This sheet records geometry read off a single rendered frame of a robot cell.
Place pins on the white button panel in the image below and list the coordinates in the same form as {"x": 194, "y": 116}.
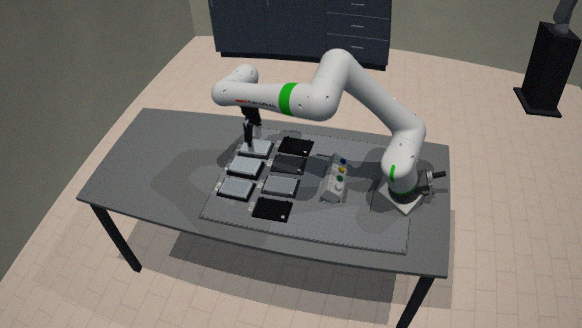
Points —
{"x": 335, "y": 179}

